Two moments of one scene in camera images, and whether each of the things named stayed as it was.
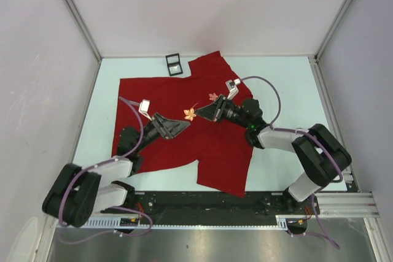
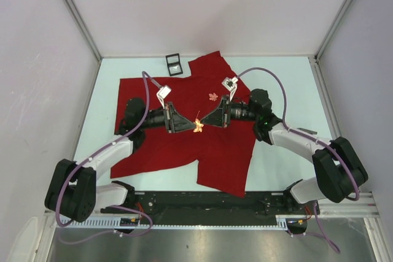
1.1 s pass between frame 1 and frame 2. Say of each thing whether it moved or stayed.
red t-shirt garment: stayed
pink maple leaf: stayed
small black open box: stayed
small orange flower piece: moved
